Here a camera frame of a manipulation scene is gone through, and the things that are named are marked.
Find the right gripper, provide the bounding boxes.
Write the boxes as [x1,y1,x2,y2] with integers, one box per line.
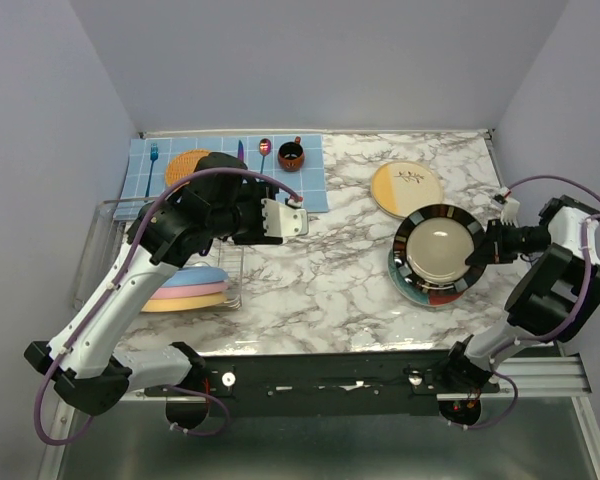
[464,218,551,265]

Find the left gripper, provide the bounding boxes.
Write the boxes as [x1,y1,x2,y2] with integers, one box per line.
[209,180,284,246]

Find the white ceramic plate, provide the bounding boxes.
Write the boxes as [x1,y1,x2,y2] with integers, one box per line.
[387,251,464,308]

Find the blue plate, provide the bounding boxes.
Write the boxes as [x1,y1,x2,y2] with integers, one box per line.
[164,266,229,287]

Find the cream and yellow plate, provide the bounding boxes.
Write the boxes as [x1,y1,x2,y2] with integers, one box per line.
[371,161,444,218]

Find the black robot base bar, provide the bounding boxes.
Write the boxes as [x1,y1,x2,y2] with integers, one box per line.
[164,347,501,421]

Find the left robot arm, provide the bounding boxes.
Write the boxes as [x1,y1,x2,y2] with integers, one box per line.
[24,152,307,420]

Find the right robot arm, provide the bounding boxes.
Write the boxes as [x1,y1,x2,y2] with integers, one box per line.
[439,195,600,392]

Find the pink plate in rack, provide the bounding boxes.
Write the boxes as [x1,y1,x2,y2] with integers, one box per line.
[152,281,228,300]

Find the yellow plate in rack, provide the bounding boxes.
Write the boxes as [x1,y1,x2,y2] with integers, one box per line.
[141,293,227,313]

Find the iridescent rainbow spoon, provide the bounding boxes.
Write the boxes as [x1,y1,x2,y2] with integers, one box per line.
[259,138,272,173]

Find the blue checked placemat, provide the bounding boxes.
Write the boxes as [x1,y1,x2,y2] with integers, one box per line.
[121,134,329,213]

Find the orange and black mug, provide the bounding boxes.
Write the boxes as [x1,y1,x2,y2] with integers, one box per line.
[277,136,305,173]

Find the woven wicker round trivet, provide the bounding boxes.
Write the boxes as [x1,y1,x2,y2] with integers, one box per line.
[164,149,211,187]

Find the blue metal fork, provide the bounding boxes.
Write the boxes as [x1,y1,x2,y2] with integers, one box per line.
[145,142,159,197]

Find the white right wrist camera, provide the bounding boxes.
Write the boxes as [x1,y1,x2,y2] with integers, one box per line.
[492,188,520,225]

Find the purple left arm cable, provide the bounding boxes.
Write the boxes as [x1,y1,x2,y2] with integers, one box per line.
[33,167,301,446]

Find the steel wire dish rack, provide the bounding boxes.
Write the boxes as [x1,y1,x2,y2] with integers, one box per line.
[72,197,245,312]

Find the aluminium frame rail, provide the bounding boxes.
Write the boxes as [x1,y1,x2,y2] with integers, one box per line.
[42,348,600,479]

